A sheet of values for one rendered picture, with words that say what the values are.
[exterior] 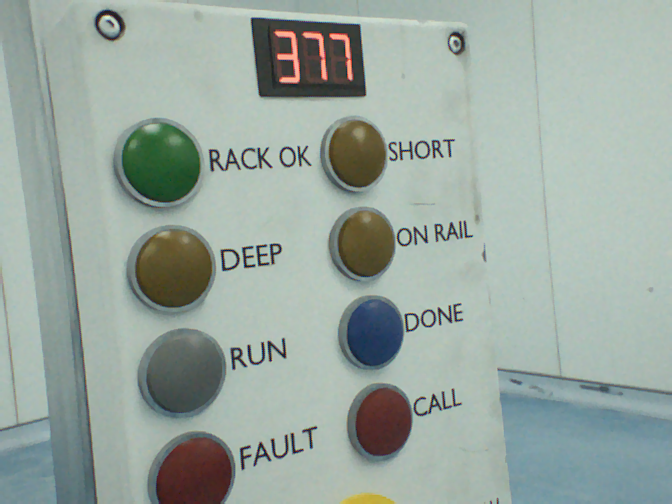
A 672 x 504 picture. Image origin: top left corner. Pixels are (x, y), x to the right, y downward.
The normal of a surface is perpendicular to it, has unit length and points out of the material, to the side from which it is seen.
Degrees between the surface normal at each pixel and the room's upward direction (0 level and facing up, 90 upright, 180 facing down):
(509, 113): 90
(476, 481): 90
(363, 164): 93
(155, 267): 90
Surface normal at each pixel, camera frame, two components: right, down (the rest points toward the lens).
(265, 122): 0.54, -0.01
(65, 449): -0.84, 0.11
